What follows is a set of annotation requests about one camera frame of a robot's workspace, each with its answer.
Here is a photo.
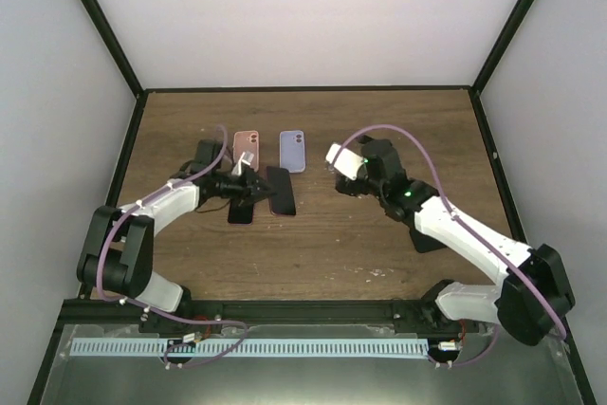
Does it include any black phone case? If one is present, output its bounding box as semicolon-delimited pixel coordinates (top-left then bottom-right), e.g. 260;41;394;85
410;229;445;253

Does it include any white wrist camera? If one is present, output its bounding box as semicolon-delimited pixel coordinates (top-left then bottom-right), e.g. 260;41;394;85
230;151;255;176
325;142;366;180

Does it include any lavender phone case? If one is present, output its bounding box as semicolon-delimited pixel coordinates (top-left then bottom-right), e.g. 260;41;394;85
279;130;306;174

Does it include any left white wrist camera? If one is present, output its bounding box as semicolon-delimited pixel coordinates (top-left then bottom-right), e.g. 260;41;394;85
230;151;255;176

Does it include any black enclosure frame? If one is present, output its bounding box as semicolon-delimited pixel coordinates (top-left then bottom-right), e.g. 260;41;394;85
23;0;599;405

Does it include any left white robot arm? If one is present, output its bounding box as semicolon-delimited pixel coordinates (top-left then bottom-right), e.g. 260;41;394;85
77;139;274;333

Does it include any light blue slotted cable duct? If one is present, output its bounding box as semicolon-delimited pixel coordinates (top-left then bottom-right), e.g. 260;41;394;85
69;338;429;359

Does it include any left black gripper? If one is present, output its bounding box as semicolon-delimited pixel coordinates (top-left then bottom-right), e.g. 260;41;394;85
212;166;277;208

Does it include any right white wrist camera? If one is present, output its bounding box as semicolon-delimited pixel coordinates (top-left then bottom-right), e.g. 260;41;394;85
325;142;366;180

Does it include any pink phone case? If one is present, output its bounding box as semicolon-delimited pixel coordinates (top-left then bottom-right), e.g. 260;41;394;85
232;130;260;172

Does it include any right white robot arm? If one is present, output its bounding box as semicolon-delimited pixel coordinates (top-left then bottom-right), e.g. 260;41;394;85
325;137;575;346

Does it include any black screen pink phone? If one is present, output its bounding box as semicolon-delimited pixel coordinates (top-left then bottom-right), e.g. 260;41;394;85
228;201;254;226

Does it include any black front mounting rail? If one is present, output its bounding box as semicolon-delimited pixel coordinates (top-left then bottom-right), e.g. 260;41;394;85
58;299;478;335

